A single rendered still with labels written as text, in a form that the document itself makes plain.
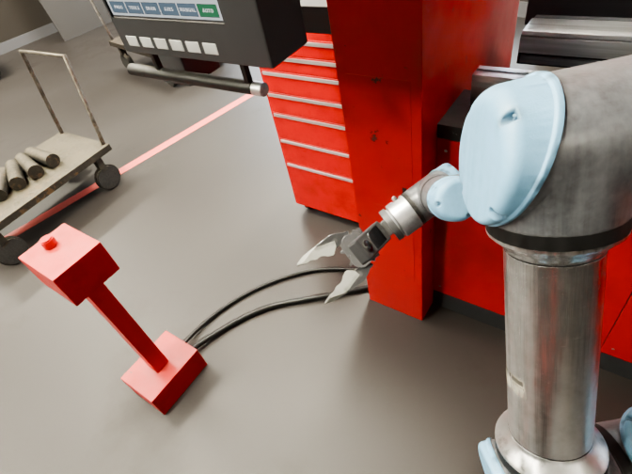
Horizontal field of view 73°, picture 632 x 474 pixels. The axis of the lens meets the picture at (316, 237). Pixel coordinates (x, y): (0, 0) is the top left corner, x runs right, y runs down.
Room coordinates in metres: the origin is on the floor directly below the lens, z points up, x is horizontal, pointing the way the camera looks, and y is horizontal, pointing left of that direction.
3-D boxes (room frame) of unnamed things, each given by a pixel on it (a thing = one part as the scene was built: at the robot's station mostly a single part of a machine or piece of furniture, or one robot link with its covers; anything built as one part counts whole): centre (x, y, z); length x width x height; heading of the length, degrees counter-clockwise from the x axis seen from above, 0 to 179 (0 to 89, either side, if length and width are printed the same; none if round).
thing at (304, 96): (1.84, -0.29, 0.50); 0.51 x 0.50 x 1.00; 136
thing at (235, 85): (1.02, 0.19, 1.20); 0.45 x 0.03 x 0.08; 47
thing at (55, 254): (0.99, 0.74, 0.41); 0.25 x 0.20 x 0.83; 136
